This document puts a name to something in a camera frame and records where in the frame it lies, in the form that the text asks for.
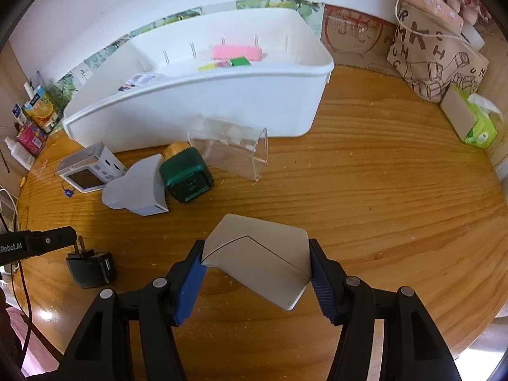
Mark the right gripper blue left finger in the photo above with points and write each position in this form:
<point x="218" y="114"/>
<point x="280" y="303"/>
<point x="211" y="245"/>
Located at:
<point x="185" y="281"/>

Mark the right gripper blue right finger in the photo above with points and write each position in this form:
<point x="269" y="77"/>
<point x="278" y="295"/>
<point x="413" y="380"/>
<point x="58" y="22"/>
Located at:
<point x="327" y="277"/>

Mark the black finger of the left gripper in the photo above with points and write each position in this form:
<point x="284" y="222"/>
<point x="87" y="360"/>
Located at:
<point x="41" y="242"/>

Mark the beige white box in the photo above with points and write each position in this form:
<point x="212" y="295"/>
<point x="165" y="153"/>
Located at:
<point x="271" y="259"/>

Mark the clear plastic toothpick box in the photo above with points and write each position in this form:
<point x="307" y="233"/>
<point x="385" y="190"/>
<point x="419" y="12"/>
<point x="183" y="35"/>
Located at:
<point x="141" y="80"/>

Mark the colourful rubiks cube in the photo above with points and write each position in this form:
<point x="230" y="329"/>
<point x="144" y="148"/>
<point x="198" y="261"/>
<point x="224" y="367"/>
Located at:
<point x="225" y="63"/>

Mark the pink hair roller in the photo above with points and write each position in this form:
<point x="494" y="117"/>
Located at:
<point x="251" y="53"/>

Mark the black plug charger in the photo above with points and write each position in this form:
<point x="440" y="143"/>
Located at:
<point x="90" y="269"/>

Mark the white spray bottle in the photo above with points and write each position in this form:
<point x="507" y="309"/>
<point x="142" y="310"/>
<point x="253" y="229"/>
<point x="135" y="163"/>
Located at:
<point x="20" y="153"/>

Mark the white angled plastic block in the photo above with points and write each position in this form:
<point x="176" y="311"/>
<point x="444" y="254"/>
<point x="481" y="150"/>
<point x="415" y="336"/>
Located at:
<point x="140" y="191"/>

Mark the green perfume bottle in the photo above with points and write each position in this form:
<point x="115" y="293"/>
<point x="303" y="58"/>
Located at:
<point x="184" y="173"/>

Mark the clear plastic cup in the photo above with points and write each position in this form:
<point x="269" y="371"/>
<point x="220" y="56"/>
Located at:
<point x="240" y="150"/>

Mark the green tissue pack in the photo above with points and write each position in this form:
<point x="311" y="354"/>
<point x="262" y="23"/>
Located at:
<point x="475" y="119"/>

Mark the white plastic storage bin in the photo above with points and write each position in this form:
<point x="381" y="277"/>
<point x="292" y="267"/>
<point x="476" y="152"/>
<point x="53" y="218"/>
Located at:
<point x="281" y="92"/>

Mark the printed canvas bag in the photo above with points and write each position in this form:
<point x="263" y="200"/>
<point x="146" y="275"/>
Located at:
<point x="429" y="60"/>

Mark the pink pencil case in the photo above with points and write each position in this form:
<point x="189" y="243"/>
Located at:
<point x="441" y="12"/>

